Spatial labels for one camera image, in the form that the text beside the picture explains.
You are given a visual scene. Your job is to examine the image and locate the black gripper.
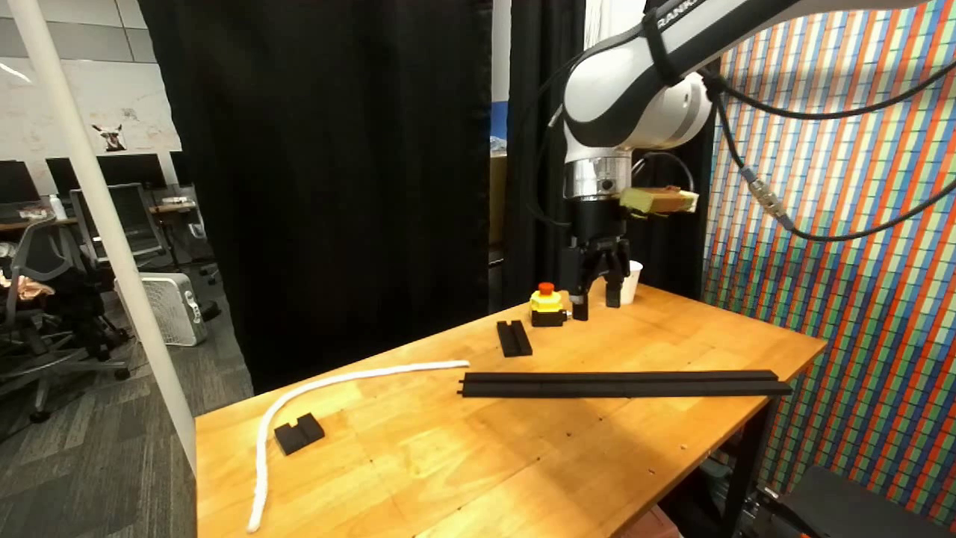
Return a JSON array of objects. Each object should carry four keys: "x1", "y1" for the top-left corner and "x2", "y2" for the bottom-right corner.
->
[{"x1": 564, "y1": 196, "x2": 634, "y2": 326}]

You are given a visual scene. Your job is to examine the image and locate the white slanted pole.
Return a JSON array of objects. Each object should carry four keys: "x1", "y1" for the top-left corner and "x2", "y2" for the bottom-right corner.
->
[{"x1": 0, "y1": 0, "x2": 200, "y2": 474}]

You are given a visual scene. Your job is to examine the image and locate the wide black grooved track piece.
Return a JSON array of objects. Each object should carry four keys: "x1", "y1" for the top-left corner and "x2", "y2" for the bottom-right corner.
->
[{"x1": 691, "y1": 368, "x2": 794, "y2": 402}]

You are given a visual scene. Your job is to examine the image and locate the yellow emergency stop button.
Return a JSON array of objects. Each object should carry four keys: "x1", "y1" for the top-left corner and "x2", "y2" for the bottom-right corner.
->
[{"x1": 525, "y1": 279, "x2": 573, "y2": 329}]

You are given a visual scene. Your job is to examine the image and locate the black stool seat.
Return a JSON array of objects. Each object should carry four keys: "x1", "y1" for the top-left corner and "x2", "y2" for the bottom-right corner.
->
[{"x1": 760, "y1": 465, "x2": 956, "y2": 538}]

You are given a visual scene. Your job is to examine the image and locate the narrow black curtain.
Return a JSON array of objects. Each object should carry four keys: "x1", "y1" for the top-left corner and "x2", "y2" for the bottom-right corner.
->
[
  {"x1": 625, "y1": 139, "x2": 715, "y2": 302},
  {"x1": 503, "y1": 0, "x2": 592, "y2": 293}
]

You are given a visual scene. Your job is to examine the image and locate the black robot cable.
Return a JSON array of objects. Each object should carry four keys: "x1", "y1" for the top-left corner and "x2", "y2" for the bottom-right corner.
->
[{"x1": 707, "y1": 57, "x2": 956, "y2": 247}]

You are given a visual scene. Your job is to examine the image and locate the black office chair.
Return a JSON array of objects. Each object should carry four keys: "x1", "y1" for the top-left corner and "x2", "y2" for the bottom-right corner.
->
[{"x1": 0, "y1": 214, "x2": 135, "y2": 426}]

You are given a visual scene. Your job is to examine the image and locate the white computer tower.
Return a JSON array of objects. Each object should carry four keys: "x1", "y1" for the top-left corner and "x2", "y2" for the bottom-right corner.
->
[{"x1": 138, "y1": 270, "x2": 209, "y2": 351}]

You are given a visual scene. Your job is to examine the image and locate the multicoloured woven cloth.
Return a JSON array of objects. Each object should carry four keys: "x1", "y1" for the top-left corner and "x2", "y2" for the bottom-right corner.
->
[{"x1": 698, "y1": 0, "x2": 956, "y2": 532}]

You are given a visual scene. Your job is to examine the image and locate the wide black curtain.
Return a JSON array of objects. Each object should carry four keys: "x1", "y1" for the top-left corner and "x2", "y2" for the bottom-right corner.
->
[{"x1": 135, "y1": 0, "x2": 500, "y2": 394}]

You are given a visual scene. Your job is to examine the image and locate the small black notched block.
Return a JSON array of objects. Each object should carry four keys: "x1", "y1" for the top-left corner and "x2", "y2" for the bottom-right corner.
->
[{"x1": 273, "y1": 411, "x2": 330, "y2": 459}]

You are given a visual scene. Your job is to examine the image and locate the black table leg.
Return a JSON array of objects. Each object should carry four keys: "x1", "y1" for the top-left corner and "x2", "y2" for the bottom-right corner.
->
[{"x1": 725, "y1": 402, "x2": 787, "y2": 538}]

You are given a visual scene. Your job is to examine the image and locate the drone picture on wall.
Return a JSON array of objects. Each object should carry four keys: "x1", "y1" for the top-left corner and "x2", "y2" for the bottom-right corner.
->
[{"x1": 89, "y1": 119, "x2": 129, "y2": 157}]

